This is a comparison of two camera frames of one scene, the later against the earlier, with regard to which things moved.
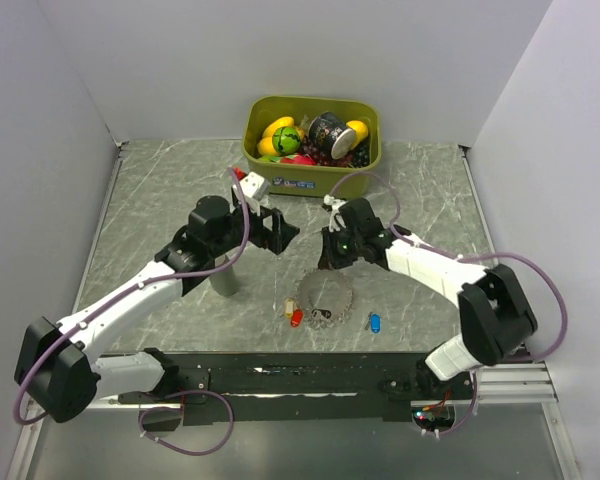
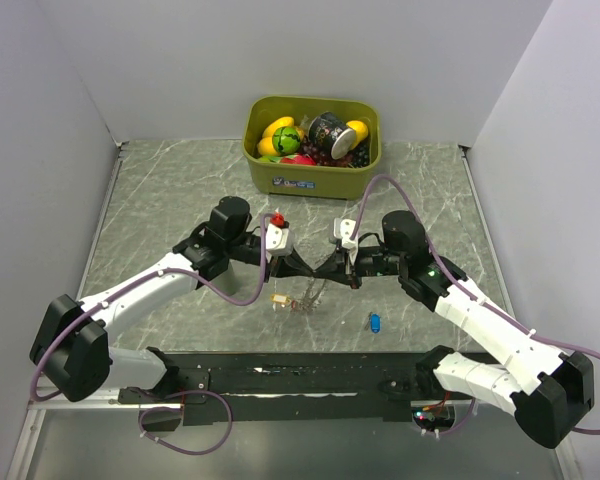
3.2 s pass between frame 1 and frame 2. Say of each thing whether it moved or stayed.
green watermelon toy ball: stayed
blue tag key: stayed
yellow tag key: moved
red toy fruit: stayed
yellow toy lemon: stayed
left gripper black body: moved
